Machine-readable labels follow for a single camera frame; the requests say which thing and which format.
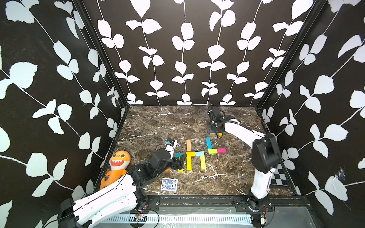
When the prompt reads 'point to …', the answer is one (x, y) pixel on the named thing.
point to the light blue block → (199, 153)
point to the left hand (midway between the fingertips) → (180, 151)
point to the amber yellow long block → (220, 134)
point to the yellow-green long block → (203, 166)
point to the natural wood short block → (188, 145)
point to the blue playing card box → (169, 184)
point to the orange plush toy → (119, 162)
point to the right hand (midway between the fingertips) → (209, 126)
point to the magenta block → (222, 150)
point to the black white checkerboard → (279, 178)
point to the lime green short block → (212, 151)
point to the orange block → (167, 170)
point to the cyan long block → (208, 143)
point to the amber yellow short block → (190, 154)
